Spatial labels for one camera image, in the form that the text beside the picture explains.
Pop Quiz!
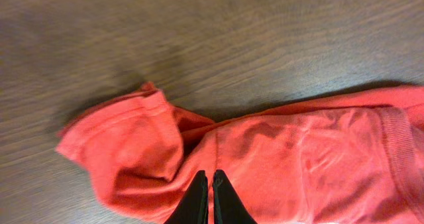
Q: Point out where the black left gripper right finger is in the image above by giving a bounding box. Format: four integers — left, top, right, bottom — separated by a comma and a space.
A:
213, 170, 257, 224

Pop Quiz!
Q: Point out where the orange red printed t-shirt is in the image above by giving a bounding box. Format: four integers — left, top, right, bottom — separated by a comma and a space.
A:
57, 83, 423, 223

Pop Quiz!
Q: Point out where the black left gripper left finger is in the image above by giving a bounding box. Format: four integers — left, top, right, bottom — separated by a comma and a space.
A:
164, 170, 209, 224

